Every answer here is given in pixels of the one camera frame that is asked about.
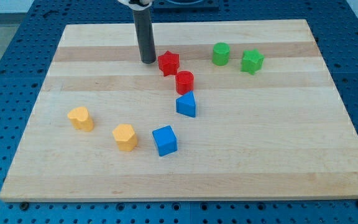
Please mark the red star block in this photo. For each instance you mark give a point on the red star block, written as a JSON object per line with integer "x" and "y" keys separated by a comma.
{"x": 169, "y": 63}

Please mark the red cylinder block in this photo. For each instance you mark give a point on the red cylinder block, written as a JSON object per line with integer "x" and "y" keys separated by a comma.
{"x": 184, "y": 82}

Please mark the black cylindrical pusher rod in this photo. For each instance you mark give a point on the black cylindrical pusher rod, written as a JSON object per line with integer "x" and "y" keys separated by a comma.
{"x": 145, "y": 35}

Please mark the wooden board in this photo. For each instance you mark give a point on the wooden board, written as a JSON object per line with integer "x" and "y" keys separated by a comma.
{"x": 280, "y": 134}

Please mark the blue cube block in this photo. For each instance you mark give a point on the blue cube block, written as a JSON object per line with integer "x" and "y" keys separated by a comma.
{"x": 165, "y": 140}

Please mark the green star block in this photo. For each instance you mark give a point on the green star block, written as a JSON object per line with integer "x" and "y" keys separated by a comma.
{"x": 252, "y": 61}

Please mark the yellow hexagon block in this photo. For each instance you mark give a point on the yellow hexagon block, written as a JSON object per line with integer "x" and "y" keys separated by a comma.
{"x": 125, "y": 137}

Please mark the blue triangle block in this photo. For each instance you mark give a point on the blue triangle block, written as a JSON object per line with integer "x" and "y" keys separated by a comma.
{"x": 186, "y": 104}

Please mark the yellow heart block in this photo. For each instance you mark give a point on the yellow heart block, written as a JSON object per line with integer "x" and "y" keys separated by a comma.
{"x": 80, "y": 119}

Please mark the green cylinder block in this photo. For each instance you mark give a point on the green cylinder block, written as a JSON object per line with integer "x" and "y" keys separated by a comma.
{"x": 221, "y": 52}

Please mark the white rod mount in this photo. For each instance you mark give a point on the white rod mount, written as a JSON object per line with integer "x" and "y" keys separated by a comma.
{"x": 137, "y": 5}

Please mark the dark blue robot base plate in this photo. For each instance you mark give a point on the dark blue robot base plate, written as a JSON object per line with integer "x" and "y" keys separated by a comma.
{"x": 164, "y": 5}

